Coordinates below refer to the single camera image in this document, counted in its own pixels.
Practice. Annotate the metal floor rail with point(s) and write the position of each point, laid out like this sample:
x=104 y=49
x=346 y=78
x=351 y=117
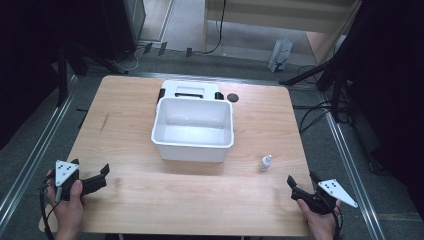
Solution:
x=353 y=173
x=36 y=153

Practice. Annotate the white plastic storage box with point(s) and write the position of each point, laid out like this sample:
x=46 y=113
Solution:
x=193 y=133

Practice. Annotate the black metal stand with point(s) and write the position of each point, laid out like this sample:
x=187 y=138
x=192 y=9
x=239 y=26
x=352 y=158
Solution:
x=62 y=73
x=336 y=76

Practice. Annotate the black cabinet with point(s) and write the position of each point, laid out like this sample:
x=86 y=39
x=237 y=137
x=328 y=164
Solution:
x=123 y=26

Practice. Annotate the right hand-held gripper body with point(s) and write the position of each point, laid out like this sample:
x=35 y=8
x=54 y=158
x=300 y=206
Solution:
x=320 y=201

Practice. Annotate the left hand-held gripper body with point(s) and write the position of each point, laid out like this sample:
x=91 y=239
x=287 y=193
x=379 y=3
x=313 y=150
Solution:
x=65 y=171

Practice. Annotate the person's right hand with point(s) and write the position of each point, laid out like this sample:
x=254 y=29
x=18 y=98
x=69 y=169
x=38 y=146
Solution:
x=320 y=226

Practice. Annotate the black round table grommet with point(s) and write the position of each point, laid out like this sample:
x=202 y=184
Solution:
x=233 y=97

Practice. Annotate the person's left hand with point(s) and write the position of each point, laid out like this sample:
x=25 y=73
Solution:
x=68 y=216

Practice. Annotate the light wooden furniture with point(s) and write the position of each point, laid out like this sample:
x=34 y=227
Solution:
x=283 y=16

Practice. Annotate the white paper bag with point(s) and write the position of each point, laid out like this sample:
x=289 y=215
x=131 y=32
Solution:
x=280 y=55

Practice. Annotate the small white dropper bottle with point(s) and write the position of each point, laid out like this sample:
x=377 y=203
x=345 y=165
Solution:
x=265 y=164

